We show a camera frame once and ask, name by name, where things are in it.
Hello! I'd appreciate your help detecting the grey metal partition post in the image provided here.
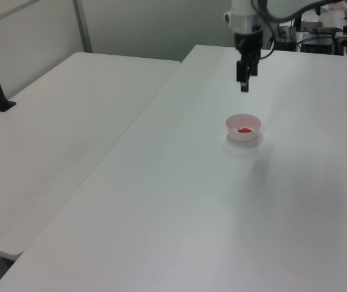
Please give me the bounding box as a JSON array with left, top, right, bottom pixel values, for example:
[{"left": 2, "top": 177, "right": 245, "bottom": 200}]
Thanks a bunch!
[{"left": 73, "top": 0, "right": 94, "bottom": 54}]

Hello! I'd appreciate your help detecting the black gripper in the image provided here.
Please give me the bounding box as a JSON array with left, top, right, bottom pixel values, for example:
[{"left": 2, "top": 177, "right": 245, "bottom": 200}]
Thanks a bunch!
[{"left": 233, "top": 29, "right": 264, "bottom": 93}]

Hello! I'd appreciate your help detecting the black electronics equipment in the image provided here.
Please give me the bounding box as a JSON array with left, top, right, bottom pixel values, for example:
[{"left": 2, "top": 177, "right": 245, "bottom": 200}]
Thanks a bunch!
[{"left": 300, "top": 26, "right": 345, "bottom": 56}]

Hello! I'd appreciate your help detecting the pink plastic bowl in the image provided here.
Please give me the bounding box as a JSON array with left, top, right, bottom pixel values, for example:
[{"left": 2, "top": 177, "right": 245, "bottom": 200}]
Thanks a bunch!
[{"left": 225, "top": 113, "right": 263, "bottom": 143}]

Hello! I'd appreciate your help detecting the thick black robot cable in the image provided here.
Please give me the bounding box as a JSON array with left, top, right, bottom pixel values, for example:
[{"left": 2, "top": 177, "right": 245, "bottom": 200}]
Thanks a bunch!
[{"left": 251, "top": 0, "right": 334, "bottom": 24}]

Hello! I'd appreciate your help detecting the white side table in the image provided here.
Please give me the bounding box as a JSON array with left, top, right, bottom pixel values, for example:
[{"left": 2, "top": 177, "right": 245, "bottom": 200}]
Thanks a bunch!
[{"left": 0, "top": 51, "right": 182, "bottom": 261}]

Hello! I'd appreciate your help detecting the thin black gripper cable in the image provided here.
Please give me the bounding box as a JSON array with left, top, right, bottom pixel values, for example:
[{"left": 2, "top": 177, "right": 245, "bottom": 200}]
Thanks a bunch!
[{"left": 259, "top": 26, "right": 279, "bottom": 60}]

